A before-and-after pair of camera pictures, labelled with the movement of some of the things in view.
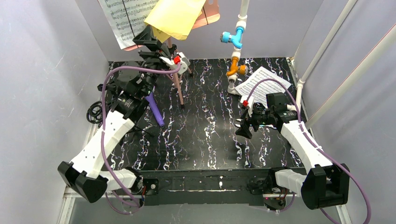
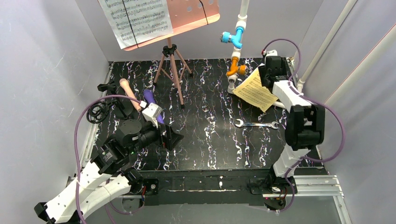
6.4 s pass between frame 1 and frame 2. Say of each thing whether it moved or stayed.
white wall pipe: stayed
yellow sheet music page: moved
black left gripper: moved
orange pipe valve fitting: stayed
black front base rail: stayed
